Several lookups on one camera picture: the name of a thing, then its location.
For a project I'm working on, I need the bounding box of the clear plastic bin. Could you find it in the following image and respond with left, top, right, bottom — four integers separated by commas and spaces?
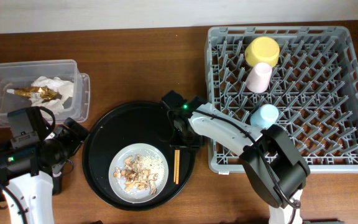
0, 60, 90, 128

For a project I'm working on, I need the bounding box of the round black tray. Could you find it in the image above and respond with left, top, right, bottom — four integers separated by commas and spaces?
82, 101, 196, 211

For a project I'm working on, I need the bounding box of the pink plastic cup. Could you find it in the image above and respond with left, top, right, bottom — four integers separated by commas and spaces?
246, 62, 272, 93

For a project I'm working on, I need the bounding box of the yellow plastic bowl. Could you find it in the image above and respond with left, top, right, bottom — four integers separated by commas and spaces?
245, 36, 280, 67

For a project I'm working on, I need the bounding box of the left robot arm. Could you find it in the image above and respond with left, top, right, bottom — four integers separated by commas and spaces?
0, 106, 89, 223

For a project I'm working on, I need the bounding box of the food scraps and rice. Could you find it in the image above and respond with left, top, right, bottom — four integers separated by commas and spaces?
112, 154, 165, 195

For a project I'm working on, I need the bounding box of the grey dishwasher rack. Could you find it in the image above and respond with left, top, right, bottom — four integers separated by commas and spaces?
204, 26, 358, 174

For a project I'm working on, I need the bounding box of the white tissue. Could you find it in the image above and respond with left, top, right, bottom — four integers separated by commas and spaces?
29, 75, 75, 114

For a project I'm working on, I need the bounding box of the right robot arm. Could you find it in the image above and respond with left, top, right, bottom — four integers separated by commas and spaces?
160, 91, 311, 223

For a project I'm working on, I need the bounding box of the blue plastic cup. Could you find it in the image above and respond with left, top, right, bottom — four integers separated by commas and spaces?
250, 104, 279, 129

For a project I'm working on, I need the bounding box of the grey plate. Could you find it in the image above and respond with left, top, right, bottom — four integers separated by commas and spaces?
108, 143, 169, 204

